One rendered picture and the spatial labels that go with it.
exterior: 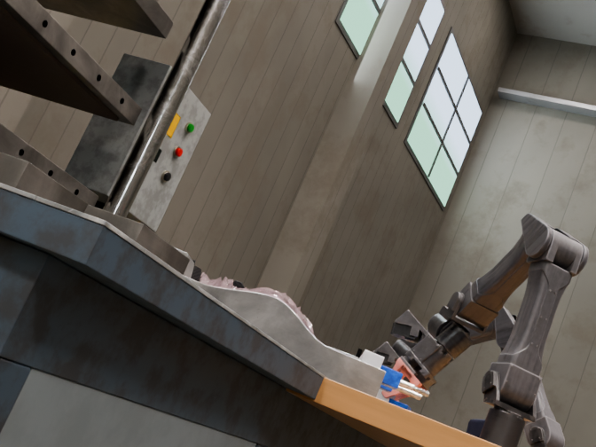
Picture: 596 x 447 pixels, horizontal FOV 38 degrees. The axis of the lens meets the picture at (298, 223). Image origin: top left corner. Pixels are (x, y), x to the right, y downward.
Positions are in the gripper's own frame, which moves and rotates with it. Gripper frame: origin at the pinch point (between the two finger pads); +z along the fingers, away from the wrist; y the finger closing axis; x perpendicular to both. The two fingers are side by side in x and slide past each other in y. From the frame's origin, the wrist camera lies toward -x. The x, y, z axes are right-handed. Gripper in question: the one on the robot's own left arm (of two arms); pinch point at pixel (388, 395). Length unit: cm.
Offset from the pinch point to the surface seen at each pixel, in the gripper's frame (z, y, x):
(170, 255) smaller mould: 8, 71, -17
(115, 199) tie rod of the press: 23, -4, -81
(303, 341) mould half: 4.0, 38.0, -7.1
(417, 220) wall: -125, -799, -324
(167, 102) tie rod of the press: -2, -4, -94
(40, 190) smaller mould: 12, 96, -21
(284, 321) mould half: 4.4, 39.2, -11.6
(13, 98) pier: 58, -149, -263
